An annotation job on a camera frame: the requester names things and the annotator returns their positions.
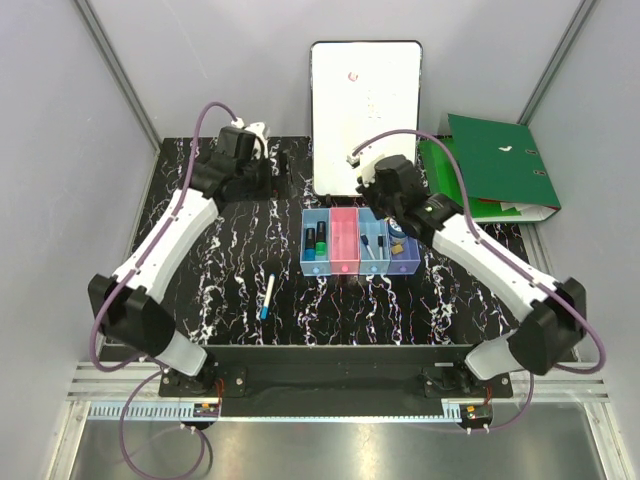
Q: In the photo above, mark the blue capped black highlighter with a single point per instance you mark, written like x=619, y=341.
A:
x=309, y=245

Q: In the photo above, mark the white dry-erase board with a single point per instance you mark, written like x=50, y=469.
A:
x=359, y=89

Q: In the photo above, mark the cyan capped white marker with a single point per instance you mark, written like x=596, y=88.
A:
x=267, y=297

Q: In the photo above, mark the blue ink bottle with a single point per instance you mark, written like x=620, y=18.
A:
x=395, y=231

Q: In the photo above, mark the green capped black highlighter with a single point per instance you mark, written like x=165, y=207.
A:
x=320, y=242

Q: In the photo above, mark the blue capped white marker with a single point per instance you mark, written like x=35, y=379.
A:
x=367, y=246

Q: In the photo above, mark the light blue bin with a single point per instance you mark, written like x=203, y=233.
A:
x=321, y=265
x=373, y=243

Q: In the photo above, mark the pink plastic bin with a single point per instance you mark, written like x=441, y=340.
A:
x=344, y=241

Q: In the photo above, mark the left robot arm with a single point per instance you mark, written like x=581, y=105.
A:
x=127, y=304

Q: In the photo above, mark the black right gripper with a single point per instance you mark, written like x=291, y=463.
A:
x=367, y=194

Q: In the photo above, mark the grey slotted cable duct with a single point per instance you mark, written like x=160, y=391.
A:
x=160, y=411

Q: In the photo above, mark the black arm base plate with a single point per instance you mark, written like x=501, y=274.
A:
x=336, y=382

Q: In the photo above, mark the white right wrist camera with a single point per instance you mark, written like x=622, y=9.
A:
x=364, y=165

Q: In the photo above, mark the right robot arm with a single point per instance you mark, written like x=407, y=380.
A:
x=546, y=331

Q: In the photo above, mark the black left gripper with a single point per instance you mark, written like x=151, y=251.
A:
x=265, y=193

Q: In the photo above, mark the purple plastic bin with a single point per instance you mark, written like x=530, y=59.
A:
x=408, y=261

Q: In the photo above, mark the dark green ring binder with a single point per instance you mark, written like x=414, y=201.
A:
x=503, y=171

